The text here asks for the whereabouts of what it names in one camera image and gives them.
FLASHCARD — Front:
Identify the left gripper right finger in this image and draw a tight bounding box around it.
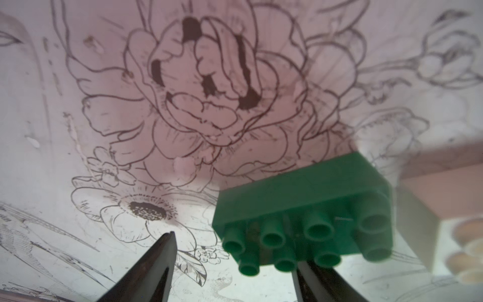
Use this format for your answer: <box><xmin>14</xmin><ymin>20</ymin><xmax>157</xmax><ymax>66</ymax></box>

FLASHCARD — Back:
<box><xmin>292</xmin><ymin>261</ymin><xmax>368</xmax><ymax>302</ymax></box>

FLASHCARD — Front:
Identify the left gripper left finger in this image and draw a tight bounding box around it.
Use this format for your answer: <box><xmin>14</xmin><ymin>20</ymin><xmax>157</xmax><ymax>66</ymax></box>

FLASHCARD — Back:
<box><xmin>99</xmin><ymin>232</ymin><xmax>177</xmax><ymax>302</ymax></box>

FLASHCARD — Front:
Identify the dark green lego brick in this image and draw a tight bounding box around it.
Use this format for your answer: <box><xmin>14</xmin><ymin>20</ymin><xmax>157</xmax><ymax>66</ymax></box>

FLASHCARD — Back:
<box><xmin>212</xmin><ymin>152</ymin><xmax>393</xmax><ymax>277</ymax></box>

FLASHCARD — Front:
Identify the white lego brick upper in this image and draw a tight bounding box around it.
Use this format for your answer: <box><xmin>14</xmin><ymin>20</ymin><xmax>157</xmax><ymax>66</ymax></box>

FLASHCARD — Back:
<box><xmin>396</xmin><ymin>164</ymin><xmax>482</xmax><ymax>285</ymax></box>

